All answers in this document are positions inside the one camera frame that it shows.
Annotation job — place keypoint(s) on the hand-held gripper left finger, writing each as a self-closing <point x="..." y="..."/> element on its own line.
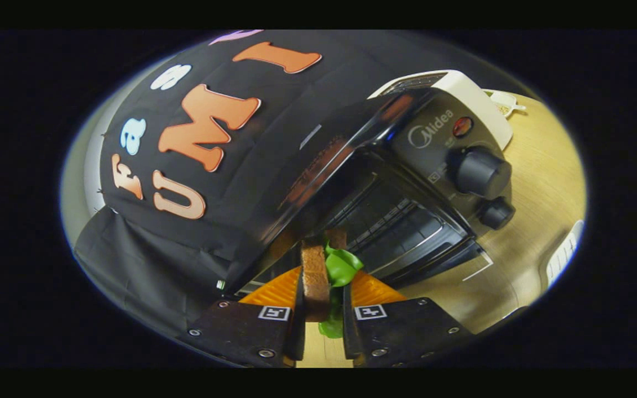
<point x="298" y="331"/>

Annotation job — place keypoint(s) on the white pop-up toaster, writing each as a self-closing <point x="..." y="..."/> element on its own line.
<point x="479" y="99"/>

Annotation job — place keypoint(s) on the black backdrop cloth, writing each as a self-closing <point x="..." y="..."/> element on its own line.
<point x="252" y="166"/>

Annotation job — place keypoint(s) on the lettuce sandwich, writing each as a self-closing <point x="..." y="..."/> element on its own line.
<point x="314" y="276"/>

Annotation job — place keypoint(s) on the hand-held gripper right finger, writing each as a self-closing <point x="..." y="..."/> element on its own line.
<point x="347" y="331"/>

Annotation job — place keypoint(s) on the white plate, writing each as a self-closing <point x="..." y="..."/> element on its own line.
<point x="562" y="257"/>

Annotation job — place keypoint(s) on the black toaster oven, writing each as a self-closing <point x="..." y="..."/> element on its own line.
<point x="434" y="149"/>

